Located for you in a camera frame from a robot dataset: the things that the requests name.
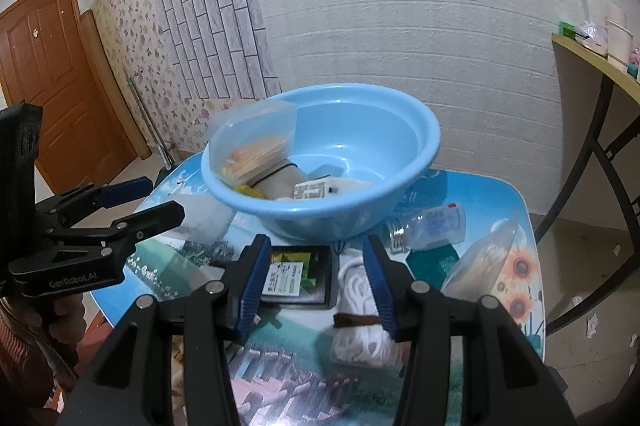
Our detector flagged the white labelled packet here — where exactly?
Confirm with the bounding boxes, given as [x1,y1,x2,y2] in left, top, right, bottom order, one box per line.
[293,176,373,203]

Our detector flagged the person's left hand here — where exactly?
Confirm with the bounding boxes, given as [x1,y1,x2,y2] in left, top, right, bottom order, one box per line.
[50,293,87,362]

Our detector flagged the clear bag of orange sticks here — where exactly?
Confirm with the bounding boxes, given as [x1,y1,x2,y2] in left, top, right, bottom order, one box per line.
[207,98,298,187]

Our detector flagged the black labelled packet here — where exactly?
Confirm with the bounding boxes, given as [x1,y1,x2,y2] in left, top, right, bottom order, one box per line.
[260,245,337,311]

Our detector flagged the dark green packet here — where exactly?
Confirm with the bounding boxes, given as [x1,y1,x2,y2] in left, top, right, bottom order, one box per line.
[405,246,463,292]

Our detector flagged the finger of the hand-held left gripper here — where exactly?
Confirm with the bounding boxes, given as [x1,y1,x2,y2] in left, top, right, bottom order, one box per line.
[34,176,154,228]
[46,200,186,258]

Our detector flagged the clear plastic bottle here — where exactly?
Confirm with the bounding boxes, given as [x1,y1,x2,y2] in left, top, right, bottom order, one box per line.
[384,203,467,254]

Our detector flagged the clear plastic bag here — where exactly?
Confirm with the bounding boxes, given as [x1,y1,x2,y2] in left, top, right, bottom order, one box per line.
[575,0,610,57]

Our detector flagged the blue plastic basin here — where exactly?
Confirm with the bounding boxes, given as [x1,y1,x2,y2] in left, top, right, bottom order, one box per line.
[201,83,442,243]

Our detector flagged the metal pole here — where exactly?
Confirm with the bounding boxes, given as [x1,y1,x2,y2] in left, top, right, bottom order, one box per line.
[129,75,173,169]

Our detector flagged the person's left forearm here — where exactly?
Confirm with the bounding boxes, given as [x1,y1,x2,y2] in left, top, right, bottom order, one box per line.
[0,296,66,426]

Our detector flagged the stack of paper cups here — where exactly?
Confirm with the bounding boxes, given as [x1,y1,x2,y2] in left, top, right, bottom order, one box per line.
[606,3,635,69]

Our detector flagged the clear bag of cotton swabs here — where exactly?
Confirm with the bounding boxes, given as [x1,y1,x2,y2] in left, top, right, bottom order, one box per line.
[440,213,526,298]

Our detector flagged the side table with black frame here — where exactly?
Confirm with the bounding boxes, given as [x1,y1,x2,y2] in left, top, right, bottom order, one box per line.
[532,32,640,337]

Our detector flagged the white rope bundle brown tie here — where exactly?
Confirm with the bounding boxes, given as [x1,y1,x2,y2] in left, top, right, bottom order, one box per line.
[330,256,406,369]

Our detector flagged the brown wooden door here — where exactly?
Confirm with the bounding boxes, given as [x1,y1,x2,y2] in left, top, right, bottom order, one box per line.
[0,0,138,197]

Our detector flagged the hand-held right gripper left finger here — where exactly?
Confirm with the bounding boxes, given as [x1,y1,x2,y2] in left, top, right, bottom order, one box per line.
[55,233,273,426]

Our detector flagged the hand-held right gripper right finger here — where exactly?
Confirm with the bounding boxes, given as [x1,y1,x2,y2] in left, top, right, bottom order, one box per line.
[361,235,576,426]

